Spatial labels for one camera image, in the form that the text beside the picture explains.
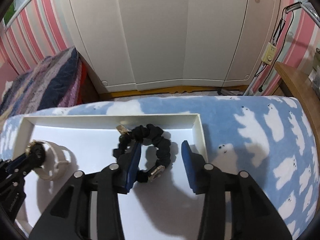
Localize wooden desk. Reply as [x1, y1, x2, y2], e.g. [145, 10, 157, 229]
[273, 61, 320, 156]

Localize blue polar bear blanket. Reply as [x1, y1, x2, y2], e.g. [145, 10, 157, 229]
[1, 96, 319, 239]

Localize beige wall switch box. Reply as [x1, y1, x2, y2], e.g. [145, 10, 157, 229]
[261, 42, 277, 66]

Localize cream strap wristwatch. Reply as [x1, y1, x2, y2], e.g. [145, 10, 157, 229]
[25, 140, 70, 181]

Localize black scrunchie with charm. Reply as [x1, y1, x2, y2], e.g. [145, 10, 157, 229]
[113, 124, 171, 183]

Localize white cardboard tray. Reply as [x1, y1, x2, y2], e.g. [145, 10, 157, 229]
[13, 114, 207, 239]

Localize white ornate wardrobe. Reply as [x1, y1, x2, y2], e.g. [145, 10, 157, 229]
[54, 0, 280, 93]

